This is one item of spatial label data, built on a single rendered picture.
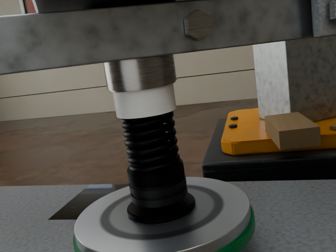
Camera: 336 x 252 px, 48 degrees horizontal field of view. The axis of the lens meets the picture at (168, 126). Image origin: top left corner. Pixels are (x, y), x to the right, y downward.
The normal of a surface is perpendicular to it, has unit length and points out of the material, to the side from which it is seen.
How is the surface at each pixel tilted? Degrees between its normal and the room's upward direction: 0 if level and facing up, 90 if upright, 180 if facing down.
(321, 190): 0
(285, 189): 0
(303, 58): 90
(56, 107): 90
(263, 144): 90
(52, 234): 0
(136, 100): 90
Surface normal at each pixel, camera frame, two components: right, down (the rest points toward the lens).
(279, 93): -0.94, 0.19
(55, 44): 0.29, 0.16
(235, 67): -0.29, 0.24
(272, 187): -0.14, -0.97
